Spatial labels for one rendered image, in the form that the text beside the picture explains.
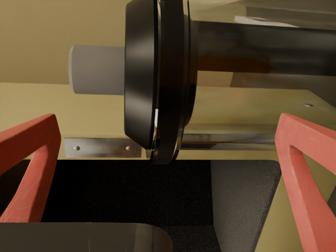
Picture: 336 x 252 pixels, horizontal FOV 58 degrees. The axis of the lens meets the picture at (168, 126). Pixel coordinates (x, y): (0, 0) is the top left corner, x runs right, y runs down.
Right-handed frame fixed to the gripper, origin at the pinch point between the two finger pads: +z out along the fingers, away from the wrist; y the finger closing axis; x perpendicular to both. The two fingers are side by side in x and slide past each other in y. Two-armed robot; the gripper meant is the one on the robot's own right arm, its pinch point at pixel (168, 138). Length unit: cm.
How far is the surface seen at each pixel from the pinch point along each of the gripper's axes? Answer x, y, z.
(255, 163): 18.7, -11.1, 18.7
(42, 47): 17, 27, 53
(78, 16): 11, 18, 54
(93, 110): 9.5, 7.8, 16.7
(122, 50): -1.2, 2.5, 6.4
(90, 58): -1.0, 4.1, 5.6
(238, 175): 24.0, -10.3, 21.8
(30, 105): 8.9, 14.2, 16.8
